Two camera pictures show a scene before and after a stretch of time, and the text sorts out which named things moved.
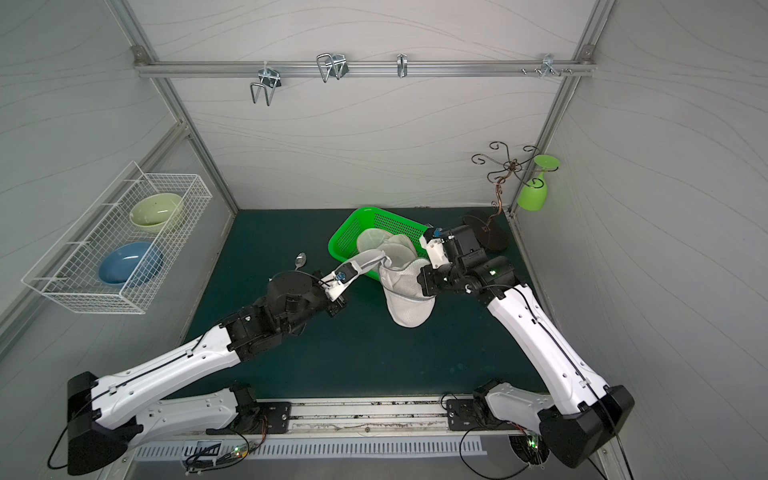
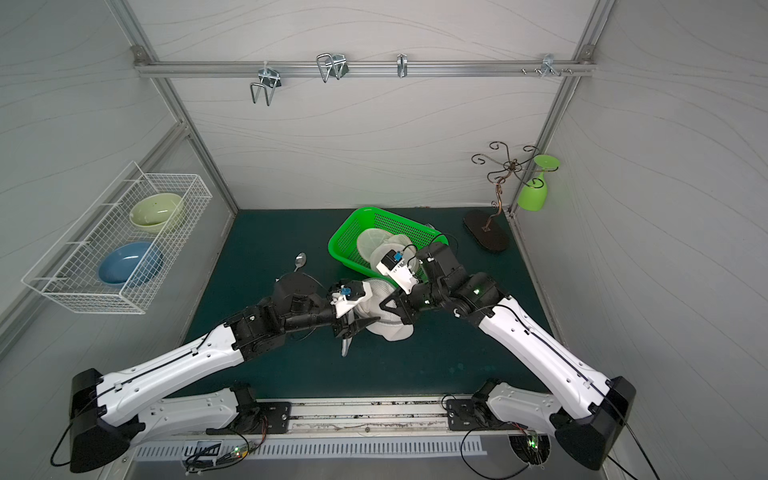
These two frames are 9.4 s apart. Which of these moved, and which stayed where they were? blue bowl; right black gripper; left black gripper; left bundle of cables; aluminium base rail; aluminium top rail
Moved: right black gripper; left black gripper
Stayed: aluminium base rail; blue bowl; left bundle of cables; aluminium top rail
